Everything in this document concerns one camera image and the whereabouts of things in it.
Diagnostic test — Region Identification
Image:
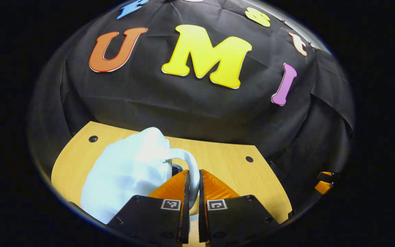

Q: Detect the pale blue suitcase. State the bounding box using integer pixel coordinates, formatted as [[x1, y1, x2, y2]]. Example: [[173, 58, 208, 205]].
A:
[[80, 127, 201, 225]]

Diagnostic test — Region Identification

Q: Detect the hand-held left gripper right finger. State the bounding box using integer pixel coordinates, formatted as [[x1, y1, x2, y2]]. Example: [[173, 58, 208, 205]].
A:
[[198, 169, 280, 244]]

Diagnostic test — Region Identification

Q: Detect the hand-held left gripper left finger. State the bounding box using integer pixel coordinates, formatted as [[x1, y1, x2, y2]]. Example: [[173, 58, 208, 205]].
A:
[[107, 169, 191, 245]]

